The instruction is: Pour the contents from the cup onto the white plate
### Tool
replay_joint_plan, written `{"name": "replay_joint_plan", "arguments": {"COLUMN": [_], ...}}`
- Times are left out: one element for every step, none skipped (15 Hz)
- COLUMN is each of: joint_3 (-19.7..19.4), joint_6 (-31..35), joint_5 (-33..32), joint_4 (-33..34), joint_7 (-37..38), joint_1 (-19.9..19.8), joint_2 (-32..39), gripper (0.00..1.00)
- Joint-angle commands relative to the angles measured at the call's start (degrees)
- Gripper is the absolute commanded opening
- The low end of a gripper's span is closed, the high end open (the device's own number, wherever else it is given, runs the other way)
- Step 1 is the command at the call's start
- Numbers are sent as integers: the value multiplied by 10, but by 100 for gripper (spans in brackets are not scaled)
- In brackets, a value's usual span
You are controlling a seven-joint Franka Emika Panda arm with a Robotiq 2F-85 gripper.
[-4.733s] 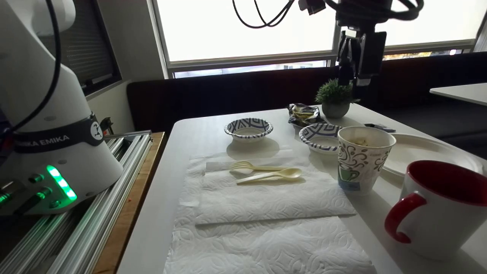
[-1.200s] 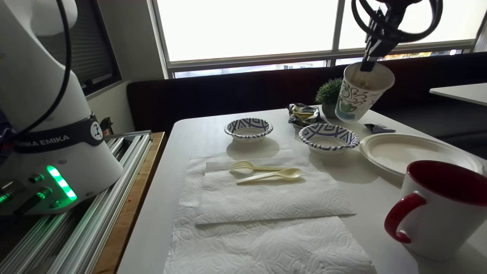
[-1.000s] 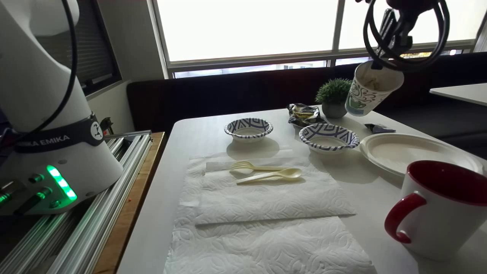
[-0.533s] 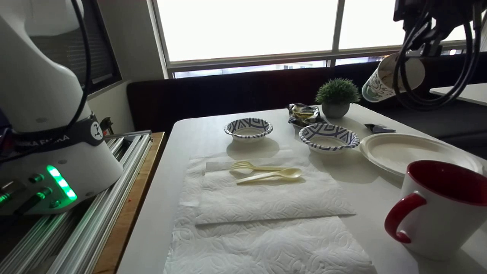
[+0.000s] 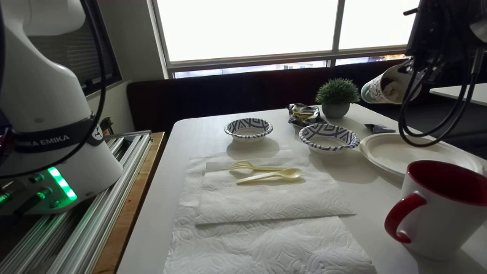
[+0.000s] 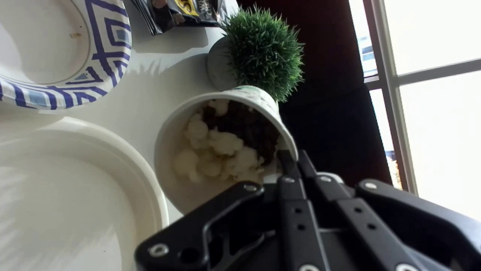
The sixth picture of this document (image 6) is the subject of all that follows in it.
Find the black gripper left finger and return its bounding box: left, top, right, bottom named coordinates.
left=134, top=149, right=334, bottom=271

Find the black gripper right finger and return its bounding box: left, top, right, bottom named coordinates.
left=298, top=149, right=481, bottom=271

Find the white round plate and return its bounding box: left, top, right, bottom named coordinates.
left=0, top=116, right=171, bottom=271

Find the green potted plant, large ball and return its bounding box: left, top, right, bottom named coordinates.
left=206, top=6, right=305, bottom=102

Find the white paper cup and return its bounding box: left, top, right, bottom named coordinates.
left=153, top=84, right=301, bottom=215

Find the small blue patterned paper bowl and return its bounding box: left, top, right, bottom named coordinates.
left=0, top=0, right=134, bottom=111

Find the popcorn snack mix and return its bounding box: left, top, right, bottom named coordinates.
left=171, top=99, right=282, bottom=185

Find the window frame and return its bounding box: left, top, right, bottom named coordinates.
left=361, top=0, right=481, bottom=195

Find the black and yellow snack packet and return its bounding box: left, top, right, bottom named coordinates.
left=132, top=0, right=240, bottom=36

